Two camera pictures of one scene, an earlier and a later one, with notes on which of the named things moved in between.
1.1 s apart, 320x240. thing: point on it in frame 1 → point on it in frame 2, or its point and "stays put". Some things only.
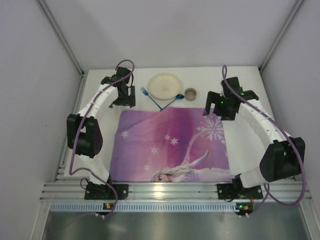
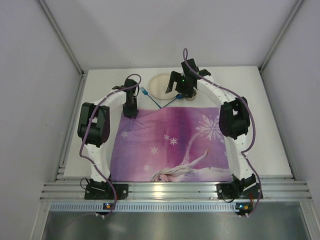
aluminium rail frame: [68, 191] stays put
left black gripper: [125, 100] → [130, 110]
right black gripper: [222, 110] → [176, 77]
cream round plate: [164, 86] stays put
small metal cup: [190, 94] stays put
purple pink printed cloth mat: [176, 145] stays put
